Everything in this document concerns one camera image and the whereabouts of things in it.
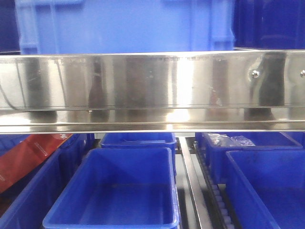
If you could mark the blue bin centre rear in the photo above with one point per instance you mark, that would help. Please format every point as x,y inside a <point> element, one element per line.
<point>143,140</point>

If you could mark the steel shelf rack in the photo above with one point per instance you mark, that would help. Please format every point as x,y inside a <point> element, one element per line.
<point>246,90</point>

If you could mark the blue bin right front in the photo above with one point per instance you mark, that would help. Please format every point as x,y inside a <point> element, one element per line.
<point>267,188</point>

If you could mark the steel roller track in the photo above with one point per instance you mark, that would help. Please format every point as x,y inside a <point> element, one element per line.
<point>201,203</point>

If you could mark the blue bin centre front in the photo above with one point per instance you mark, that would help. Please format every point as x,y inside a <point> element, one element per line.
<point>119,189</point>

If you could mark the clear plastic bags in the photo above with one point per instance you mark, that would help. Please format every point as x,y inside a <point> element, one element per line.
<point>226,141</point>

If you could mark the blue bin left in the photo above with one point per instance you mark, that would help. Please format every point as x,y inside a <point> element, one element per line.
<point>25,204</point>

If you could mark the red package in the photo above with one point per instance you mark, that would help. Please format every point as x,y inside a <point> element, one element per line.
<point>26,156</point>

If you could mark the blue upper shelf bin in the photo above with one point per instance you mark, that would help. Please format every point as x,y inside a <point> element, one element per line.
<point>124,26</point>

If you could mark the blue bin right rear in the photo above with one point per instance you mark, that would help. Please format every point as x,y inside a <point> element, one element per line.
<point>215,156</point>

